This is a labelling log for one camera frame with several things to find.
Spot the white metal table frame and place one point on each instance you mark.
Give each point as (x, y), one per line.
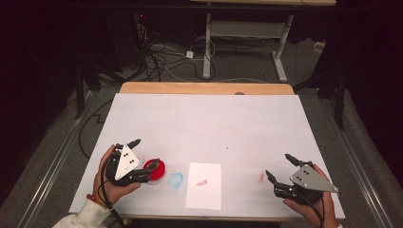
(247, 29)

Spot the white power adapter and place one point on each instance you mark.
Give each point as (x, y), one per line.
(189, 54)

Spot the person's left hand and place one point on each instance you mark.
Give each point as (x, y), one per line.
(107, 190)

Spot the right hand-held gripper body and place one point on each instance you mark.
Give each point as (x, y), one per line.
(309, 180)

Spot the round red ink pad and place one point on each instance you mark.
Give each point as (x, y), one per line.
(159, 174)

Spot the black power strip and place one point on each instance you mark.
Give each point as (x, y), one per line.
(139, 22)

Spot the person's right hand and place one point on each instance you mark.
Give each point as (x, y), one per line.
(316, 215)

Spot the wooden table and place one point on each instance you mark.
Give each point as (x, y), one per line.
(206, 88)

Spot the white paper sheet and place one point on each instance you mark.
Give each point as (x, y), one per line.
(204, 196)

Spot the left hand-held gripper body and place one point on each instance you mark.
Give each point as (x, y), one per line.
(126, 162)

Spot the white board table cover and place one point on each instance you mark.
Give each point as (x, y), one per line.
(206, 126)

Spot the black metal stand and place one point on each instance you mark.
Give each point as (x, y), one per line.
(79, 91)
(340, 101)

